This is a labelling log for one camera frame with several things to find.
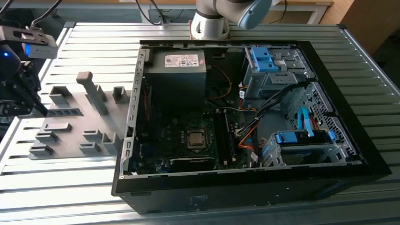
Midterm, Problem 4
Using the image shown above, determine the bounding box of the silver CPU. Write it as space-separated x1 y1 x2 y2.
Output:
189 132 204 145

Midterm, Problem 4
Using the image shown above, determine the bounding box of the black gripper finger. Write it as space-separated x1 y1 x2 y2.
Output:
0 97 36 118
13 60 49 118

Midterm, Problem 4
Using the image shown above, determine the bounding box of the green motherboard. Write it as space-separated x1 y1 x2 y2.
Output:
137 106 250 173

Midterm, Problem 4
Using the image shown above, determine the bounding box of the blue flat wire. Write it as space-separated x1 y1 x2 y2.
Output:
296 106 314 138

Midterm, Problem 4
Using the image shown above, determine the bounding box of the small grey metal disk bay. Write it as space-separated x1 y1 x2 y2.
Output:
261 131 357 166

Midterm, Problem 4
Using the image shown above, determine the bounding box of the short white frame wooden desk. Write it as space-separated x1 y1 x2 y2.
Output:
269 0 334 25

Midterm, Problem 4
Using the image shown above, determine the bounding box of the CPU socket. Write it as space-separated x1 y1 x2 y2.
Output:
185 127 210 151

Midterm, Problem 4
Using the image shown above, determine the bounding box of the black open PC case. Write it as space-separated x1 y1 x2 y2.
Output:
110 39 392 214

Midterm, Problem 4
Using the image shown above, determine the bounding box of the brown wooden cabinet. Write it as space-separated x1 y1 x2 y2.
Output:
318 0 400 56

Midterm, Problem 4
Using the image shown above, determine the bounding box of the large grey metal drive cage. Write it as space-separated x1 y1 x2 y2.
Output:
242 46 314 101

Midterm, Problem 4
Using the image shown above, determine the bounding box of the grey power supply unit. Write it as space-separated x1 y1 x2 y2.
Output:
145 49 208 106

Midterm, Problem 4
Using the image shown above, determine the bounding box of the grey parts rack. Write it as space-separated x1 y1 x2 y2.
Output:
28 71 132 161

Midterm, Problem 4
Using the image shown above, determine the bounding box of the black cable bundle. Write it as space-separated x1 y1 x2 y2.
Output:
237 83 309 136

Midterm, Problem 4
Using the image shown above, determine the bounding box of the black graphics card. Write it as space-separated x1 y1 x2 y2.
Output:
169 157 216 173

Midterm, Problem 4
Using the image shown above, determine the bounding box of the black RAM slot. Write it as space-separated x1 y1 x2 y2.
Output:
214 109 226 165

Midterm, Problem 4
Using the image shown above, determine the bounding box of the orange flat wire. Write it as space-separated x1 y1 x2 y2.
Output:
238 124 260 150

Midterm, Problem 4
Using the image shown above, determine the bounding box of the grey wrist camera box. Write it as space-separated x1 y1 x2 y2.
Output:
0 25 60 59

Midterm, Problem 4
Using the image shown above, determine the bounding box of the empty blue disk carrier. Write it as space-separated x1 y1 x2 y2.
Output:
249 46 280 73

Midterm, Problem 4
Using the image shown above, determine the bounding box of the blue RAM stick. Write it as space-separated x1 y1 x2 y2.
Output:
42 107 84 117

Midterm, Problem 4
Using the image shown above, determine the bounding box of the hard disk in blue carrier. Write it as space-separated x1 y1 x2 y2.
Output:
273 130 337 145

